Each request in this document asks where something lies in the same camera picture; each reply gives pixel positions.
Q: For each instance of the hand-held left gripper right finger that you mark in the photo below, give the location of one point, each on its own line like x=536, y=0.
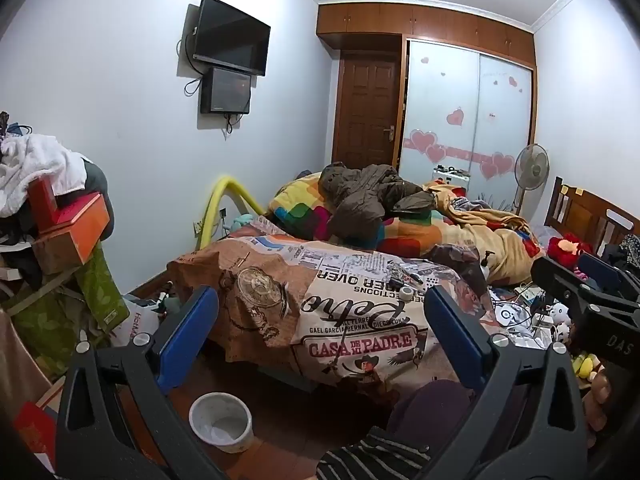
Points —
x=457, y=335

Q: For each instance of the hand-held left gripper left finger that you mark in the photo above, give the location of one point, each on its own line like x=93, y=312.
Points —
x=187, y=330

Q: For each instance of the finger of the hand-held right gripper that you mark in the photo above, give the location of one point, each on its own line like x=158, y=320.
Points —
x=602, y=270
x=560, y=280

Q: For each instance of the white trash bin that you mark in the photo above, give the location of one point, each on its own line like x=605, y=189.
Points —
x=239, y=437

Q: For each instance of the person's right hand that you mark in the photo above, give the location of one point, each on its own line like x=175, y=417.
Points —
x=599, y=400

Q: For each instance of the red plush toy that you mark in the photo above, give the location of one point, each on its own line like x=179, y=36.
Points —
x=565, y=247

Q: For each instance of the yellow plush toy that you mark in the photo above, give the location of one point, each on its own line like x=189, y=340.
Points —
x=585, y=365

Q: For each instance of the spotted white plush toy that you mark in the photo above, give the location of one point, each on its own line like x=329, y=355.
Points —
x=560, y=327

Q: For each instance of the white plastic bag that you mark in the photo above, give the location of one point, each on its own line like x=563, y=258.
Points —
x=135, y=322

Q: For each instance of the white tape roll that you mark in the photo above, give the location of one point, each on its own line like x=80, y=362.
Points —
x=409, y=295

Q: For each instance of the brown wooden headboard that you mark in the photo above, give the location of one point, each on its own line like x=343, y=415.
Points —
x=575, y=210

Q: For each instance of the yellow beige blanket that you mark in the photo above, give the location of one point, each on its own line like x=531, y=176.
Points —
x=500, y=240

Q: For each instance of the white pump bottle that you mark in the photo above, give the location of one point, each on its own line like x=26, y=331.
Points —
x=486, y=267

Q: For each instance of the dark plastic bag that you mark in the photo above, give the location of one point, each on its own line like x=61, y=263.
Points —
x=457, y=260

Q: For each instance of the green leaf print cloth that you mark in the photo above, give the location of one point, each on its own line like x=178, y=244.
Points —
x=100, y=300

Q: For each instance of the white standing fan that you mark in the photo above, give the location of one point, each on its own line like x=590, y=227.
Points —
x=532, y=165

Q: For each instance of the teal cloth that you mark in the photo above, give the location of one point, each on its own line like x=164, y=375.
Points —
x=242, y=222

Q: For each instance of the printed blanket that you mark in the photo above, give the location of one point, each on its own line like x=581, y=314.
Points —
x=300, y=280

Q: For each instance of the yellow foam tube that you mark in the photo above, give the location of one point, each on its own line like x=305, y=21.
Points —
x=220, y=195

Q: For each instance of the orange box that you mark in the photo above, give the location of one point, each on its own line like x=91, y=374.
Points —
x=85, y=232

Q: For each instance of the person's striped clothing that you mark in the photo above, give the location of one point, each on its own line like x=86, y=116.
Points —
x=370, y=455

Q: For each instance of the small white cabinet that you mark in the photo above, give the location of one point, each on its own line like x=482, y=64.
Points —
x=450, y=175

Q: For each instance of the colourful patchwork quilt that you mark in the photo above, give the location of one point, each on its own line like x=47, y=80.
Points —
x=300, y=205

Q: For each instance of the frosted wardrobe sliding door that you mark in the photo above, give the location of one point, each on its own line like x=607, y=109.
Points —
x=505, y=120
x=440, y=100

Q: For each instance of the pink brown curtain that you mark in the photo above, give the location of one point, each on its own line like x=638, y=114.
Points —
x=20, y=360

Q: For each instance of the dark grey cushion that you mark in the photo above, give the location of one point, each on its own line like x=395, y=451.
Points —
x=97, y=185

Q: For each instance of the brown padded jacket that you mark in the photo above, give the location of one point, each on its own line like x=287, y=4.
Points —
x=360, y=190

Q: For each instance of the red paper bag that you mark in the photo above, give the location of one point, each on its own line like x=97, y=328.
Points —
x=35, y=425

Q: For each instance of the pile of dark clothes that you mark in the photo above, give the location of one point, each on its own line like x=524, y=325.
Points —
x=17, y=250

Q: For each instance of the red box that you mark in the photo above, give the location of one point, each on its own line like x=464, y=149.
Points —
x=42, y=205

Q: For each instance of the sliding wardrobe with hearts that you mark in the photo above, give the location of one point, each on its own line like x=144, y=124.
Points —
x=422, y=140

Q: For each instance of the white cloth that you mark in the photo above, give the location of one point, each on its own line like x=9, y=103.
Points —
x=35, y=160

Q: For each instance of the brown wooden door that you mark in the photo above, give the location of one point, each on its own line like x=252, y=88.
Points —
x=365, y=110

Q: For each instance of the brown overhead cabinet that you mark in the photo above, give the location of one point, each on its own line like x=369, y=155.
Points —
x=425, y=20

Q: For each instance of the small black wall monitor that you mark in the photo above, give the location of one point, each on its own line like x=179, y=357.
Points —
x=225, y=91

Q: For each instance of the black wall television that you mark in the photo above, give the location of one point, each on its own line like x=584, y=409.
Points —
x=230, y=35

